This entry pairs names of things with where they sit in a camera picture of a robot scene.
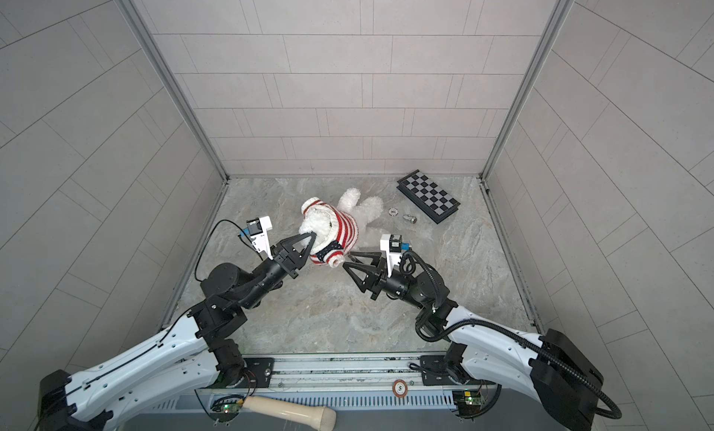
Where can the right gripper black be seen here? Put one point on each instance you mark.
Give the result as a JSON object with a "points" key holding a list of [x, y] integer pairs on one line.
{"points": [[379, 280]]}

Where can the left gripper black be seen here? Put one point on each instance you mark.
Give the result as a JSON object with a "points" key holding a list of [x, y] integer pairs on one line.
{"points": [[285, 259]]}

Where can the red white striped sweater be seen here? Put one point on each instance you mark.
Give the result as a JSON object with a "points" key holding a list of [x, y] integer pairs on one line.
{"points": [[336, 232]]}

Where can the white teddy bear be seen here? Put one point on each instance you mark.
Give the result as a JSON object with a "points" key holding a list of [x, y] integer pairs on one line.
{"points": [[364, 211]]}

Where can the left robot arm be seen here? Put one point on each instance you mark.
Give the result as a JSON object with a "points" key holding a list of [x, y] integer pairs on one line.
{"points": [[195, 352]]}

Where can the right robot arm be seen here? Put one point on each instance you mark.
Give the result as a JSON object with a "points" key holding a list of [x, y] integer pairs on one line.
{"points": [[549, 367]]}

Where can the black white checkerboard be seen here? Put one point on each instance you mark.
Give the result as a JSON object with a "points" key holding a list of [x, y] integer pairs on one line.
{"points": [[428, 196]]}

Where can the round red white sticker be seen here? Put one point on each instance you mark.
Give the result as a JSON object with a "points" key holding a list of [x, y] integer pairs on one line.
{"points": [[399, 389]]}

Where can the left green circuit board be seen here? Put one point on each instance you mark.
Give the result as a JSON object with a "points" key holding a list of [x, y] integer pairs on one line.
{"points": [[227, 408]]}

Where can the green circuit board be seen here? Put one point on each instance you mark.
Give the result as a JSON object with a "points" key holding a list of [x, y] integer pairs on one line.
{"points": [[227, 408], [469, 404]]}

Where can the right green circuit board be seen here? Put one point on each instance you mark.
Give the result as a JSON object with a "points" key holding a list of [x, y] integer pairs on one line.
{"points": [[469, 404]]}

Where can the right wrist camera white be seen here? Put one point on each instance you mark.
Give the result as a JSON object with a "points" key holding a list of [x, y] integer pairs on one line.
{"points": [[393, 248]]}

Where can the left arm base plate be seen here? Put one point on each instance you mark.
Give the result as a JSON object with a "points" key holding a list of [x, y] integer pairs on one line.
{"points": [[256, 374]]}

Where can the aluminium front rail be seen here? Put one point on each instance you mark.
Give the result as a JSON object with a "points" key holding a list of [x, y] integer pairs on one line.
{"points": [[355, 382]]}

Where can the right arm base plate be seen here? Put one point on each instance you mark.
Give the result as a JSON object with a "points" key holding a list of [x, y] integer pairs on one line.
{"points": [[434, 372]]}

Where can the beige wooden handle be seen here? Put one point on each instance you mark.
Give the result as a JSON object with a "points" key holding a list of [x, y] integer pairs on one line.
{"points": [[318, 418]]}

